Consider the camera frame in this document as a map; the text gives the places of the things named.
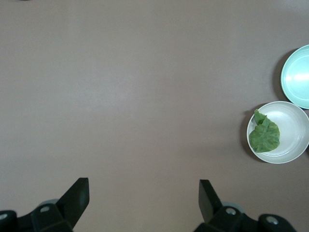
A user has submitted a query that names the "beige round plate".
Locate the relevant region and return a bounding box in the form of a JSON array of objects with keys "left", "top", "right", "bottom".
[{"left": 246, "top": 101, "right": 309, "bottom": 164}]

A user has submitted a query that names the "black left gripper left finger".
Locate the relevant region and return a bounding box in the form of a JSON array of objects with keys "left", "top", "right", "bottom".
[{"left": 0, "top": 177, "right": 90, "bottom": 232}]

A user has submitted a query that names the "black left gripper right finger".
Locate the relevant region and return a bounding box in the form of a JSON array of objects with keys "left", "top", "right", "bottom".
[{"left": 193, "top": 179, "right": 296, "bottom": 232}]

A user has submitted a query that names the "mint green round plate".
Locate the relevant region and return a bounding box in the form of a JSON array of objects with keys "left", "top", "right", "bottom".
[{"left": 281, "top": 44, "right": 309, "bottom": 109}]

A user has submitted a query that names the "green lettuce leaf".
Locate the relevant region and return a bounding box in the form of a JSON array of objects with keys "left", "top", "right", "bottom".
[{"left": 249, "top": 109, "right": 281, "bottom": 153}]

